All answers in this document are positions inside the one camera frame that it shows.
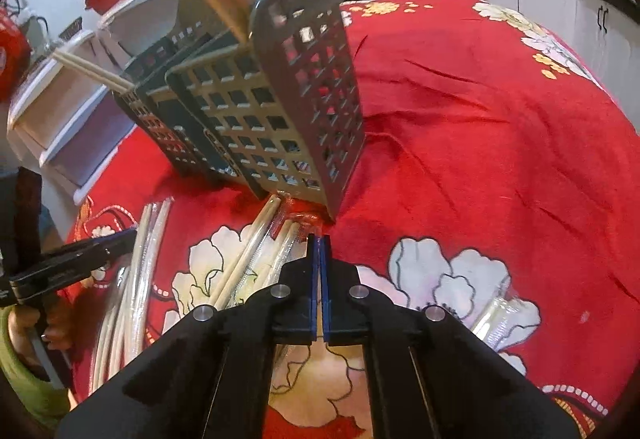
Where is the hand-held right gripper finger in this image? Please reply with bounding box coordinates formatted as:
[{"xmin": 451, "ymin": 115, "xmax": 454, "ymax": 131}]
[
  {"xmin": 320, "ymin": 235, "xmax": 582, "ymax": 439},
  {"xmin": 55, "ymin": 234, "xmax": 319, "ymax": 439}
]

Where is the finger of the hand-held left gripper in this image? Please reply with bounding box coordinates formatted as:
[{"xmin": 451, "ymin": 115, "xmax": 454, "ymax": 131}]
[{"xmin": 42, "ymin": 229, "xmax": 139, "ymax": 289}]

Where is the pile of chopsticks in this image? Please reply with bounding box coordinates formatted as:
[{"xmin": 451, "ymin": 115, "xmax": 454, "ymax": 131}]
[{"xmin": 90, "ymin": 196, "xmax": 313, "ymax": 396}]

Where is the grey plastic utensil caddy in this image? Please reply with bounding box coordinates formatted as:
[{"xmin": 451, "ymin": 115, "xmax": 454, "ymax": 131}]
[{"xmin": 112, "ymin": 0, "xmax": 367, "ymax": 226}]

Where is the person's left forearm green sleeve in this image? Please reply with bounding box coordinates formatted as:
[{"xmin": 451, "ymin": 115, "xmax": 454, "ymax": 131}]
[{"xmin": 0, "ymin": 309, "xmax": 72, "ymax": 426}]

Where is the person's left hand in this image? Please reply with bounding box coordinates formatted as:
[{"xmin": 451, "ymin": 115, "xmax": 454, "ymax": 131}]
[{"xmin": 7, "ymin": 300, "xmax": 77, "ymax": 356}]

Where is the white plastic drawer unit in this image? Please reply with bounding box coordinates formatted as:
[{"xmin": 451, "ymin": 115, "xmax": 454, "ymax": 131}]
[{"xmin": 7, "ymin": 0, "xmax": 187, "ymax": 206}]

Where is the plastic-sleeved wooden chopstick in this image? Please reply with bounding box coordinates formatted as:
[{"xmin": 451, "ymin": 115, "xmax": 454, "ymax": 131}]
[{"xmin": 469, "ymin": 295, "xmax": 517, "ymax": 351}]

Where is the red floral tablecloth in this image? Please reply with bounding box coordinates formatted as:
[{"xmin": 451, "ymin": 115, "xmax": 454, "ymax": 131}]
[{"xmin": 65, "ymin": 0, "xmax": 640, "ymax": 439}]

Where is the bare wooden chopstick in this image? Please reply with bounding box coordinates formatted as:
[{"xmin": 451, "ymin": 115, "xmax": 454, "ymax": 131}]
[
  {"xmin": 52, "ymin": 55, "xmax": 132, "ymax": 88},
  {"xmin": 54, "ymin": 50, "xmax": 135, "ymax": 84}
]

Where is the red plastic bag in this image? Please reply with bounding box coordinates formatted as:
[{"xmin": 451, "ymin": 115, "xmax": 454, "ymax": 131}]
[{"xmin": 0, "ymin": 9, "xmax": 32, "ymax": 100}]

